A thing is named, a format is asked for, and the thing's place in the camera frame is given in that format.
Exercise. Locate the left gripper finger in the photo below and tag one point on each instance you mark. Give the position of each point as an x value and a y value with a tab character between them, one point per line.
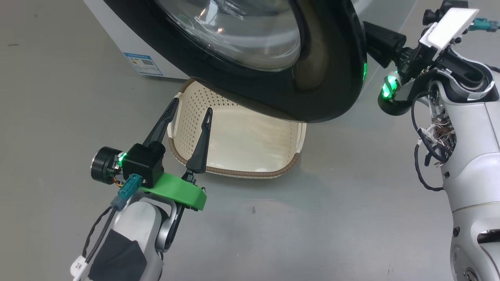
162	125
201	152

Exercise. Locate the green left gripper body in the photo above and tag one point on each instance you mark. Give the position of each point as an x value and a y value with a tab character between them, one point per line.
179	191

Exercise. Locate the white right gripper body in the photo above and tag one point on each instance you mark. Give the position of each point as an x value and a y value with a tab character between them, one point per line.
449	29

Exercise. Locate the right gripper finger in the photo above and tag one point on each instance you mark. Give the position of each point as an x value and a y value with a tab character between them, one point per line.
384	43

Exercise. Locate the black glass washing machine door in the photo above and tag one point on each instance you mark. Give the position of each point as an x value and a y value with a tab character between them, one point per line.
332	78

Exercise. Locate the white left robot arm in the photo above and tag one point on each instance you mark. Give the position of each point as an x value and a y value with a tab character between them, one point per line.
136	218

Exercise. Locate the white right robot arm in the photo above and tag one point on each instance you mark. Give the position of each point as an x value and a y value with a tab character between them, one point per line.
476	175

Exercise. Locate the cream perforated laundry basket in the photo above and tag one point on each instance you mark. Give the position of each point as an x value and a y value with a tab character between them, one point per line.
242	144

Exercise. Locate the white front-load washing machine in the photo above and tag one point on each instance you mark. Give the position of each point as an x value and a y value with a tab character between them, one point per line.
109	23

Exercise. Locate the blue energy label sticker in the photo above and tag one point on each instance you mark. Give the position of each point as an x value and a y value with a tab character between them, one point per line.
143	64

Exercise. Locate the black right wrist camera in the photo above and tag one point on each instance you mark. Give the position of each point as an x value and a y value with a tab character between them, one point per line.
429	16

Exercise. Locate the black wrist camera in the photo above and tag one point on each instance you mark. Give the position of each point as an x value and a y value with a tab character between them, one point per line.
140	164
429	16

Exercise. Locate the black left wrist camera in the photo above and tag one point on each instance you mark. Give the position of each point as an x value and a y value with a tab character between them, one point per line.
140	164

